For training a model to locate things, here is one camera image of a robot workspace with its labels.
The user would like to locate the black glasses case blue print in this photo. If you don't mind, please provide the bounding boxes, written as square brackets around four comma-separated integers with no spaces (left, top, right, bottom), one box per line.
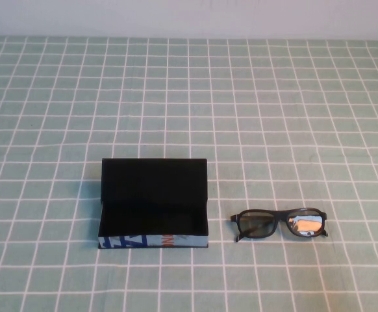
[97,158,211,250]

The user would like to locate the black frame glasses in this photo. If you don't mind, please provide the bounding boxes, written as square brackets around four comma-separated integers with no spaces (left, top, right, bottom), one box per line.
[229,207,329,243]

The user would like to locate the green white checkered tablecloth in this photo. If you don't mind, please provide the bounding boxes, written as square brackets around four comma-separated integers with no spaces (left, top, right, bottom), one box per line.
[0,34,378,312]

